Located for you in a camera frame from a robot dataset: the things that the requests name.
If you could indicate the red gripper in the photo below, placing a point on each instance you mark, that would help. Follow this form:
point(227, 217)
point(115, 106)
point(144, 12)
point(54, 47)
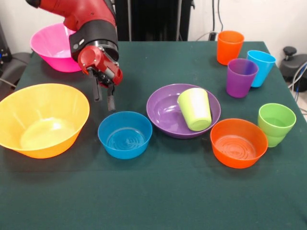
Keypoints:
point(100, 63)

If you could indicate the purple bowl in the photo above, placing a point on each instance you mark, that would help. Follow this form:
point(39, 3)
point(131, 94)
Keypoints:
point(165, 112)

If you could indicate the lime yellow cup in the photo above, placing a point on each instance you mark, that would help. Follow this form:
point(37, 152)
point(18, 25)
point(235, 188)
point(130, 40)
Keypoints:
point(196, 107)

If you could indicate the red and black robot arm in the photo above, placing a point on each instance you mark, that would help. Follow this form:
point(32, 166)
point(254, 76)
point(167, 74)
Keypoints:
point(88, 21)

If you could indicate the black computer tower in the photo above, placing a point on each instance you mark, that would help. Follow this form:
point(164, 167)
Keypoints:
point(3, 48)

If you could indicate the small blue bowl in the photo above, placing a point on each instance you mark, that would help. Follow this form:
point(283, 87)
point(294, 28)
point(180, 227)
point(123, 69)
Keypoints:
point(124, 151)

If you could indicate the large orange yellow bowl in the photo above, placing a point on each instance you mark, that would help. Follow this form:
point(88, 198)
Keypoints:
point(36, 103)

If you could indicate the large pink bowl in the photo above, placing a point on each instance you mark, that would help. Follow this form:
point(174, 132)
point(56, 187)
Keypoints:
point(52, 48)

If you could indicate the dark green tablecloth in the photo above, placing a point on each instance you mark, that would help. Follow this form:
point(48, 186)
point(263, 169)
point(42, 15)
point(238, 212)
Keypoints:
point(168, 191)

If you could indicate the black power adapter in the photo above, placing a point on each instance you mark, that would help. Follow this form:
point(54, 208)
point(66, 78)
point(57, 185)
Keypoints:
point(212, 36)

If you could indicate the orange cup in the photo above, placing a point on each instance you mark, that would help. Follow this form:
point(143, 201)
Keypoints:
point(227, 51)

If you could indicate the purple cup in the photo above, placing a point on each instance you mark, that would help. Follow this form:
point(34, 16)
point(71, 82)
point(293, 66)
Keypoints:
point(239, 86)

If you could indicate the small orange bowl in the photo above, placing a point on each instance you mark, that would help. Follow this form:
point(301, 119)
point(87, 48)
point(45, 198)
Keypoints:
point(237, 161)

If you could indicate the blue cup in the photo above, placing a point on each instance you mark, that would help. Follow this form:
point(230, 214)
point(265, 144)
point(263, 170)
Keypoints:
point(262, 69)

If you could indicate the green cup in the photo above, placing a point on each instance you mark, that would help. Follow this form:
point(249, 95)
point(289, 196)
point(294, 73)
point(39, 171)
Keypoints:
point(275, 141)
point(277, 115)

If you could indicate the black equipment with knob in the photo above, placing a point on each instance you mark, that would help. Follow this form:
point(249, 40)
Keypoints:
point(293, 64)

